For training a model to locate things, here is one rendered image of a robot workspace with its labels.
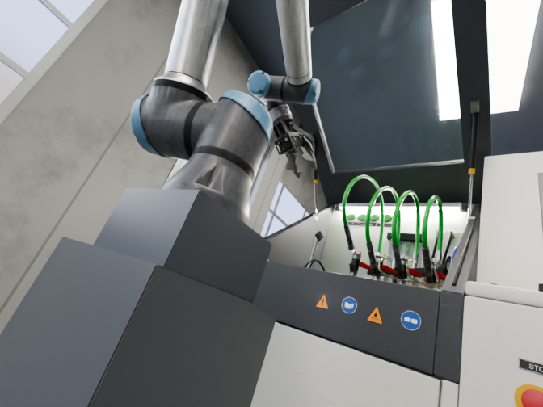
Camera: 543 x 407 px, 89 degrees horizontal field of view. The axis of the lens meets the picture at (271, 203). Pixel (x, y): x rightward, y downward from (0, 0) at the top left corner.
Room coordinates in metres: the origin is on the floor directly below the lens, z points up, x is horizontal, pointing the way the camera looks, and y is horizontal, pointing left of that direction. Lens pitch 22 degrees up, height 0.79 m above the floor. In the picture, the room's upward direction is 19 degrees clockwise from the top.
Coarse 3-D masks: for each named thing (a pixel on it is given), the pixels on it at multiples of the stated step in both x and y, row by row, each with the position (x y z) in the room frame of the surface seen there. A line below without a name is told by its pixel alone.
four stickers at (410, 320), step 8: (320, 296) 0.74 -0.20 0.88; (328, 296) 0.73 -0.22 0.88; (344, 296) 0.70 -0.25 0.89; (320, 304) 0.74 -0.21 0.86; (328, 304) 0.72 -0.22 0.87; (344, 304) 0.69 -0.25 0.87; (352, 304) 0.68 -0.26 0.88; (368, 304) 0.65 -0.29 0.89; (376, 304) 0.64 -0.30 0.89; (344, 312) 0.69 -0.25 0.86; (352, 312) 0.68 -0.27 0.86; (368, 312) 0.65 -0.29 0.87; (376, 312) 0.64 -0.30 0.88; (384, 312) 0.63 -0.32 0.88; (408, 312) 0.59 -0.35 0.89; (416, 312) 0.58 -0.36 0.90; (368, 320) 0.65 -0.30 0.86; (376, 320) 0.64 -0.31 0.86; (384, 320) 0.63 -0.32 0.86; (400, 320) 0.60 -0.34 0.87; (408, 320) 0.59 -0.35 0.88; (416, 320) 0.58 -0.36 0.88; (408, 328) 0.59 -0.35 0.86; (416, 328) 0.58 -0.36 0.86
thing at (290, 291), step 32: (288, 288) 0.82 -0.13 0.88; (320, 288) 0.75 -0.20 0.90; (352, 288) 0.69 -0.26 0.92; (384, 288) 0.63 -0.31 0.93; (416, 288) 0.59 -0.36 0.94; (288, 320) 0.79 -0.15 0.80; (320, 320) 0.73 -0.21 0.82; (352, 320) 0.67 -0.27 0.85; (384, 352) 0.62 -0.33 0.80; (416, 352) 0.58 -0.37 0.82
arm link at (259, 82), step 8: (256, 72) 0.66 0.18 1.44; (264, 72) 0.65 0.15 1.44; (248, 80) 0.68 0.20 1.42; (256, 80) 0.67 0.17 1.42; (264, 80) 0.66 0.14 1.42; (272, 80) 0.66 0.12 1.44; (280, 80) 0.66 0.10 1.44; (248, 88) 0.69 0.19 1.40; (256, 88) 0.68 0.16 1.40; (264, 88) 0.67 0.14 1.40; (272, 88) 0.67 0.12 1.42; (256, 96) 0.71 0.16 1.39; (264, 96) 0.70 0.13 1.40; (272, 96) 0.69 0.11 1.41
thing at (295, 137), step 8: (280, 120) 0.78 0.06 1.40; (288, 120) 0.80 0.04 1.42; (280, 128) 0.81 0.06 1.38; (288, 128) 0.81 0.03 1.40; (280, 136) 0.80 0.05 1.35; (288, 136) 0.79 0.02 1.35; (296, 136) 0.81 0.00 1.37; (280, 144) 0.82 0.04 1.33; (288, 144) 0.80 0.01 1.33; (296, 144) 0.80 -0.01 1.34; (280, 152) 0.85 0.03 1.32; (288, 152) 0.85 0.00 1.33; (296, 152) 0.87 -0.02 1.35
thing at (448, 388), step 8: (296, 328) 0.80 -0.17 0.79; (320, 336) 0.75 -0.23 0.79; (408, 368) 0.60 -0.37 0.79; (432, 376) 0.57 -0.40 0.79; (448, 384) 0.54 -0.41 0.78; (456, 384) 0.53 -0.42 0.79; (440, 392) 0.56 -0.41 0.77; (448, 392) 0.54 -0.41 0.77; (456, 392) 0.53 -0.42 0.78; (440, 400) 0.56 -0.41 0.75; (448, 400) 0.54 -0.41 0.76; (456, 400) 0.53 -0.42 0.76
